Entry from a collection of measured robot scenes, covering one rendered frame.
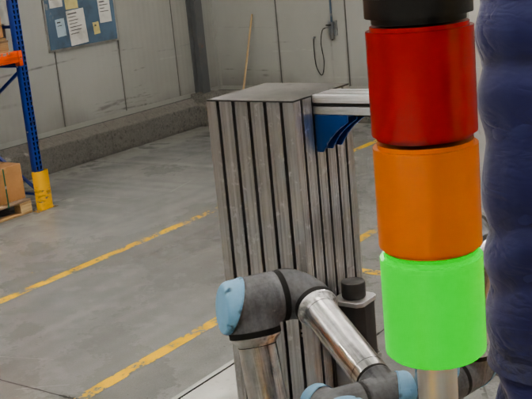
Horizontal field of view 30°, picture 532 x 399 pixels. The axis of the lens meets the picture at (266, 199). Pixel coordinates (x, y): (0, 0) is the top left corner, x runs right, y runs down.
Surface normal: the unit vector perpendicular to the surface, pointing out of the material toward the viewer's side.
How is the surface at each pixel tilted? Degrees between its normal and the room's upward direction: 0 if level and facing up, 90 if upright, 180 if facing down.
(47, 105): 90
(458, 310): 90
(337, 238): 90
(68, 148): 90
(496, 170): 81
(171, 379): 0
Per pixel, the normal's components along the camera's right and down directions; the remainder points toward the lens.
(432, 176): 0.00, 0.25
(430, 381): -0.38, 0.26
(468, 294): 0.50, 0.17
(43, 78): 0.82, 0.07
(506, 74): -0.79, -0.06
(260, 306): 0.32, -0.07
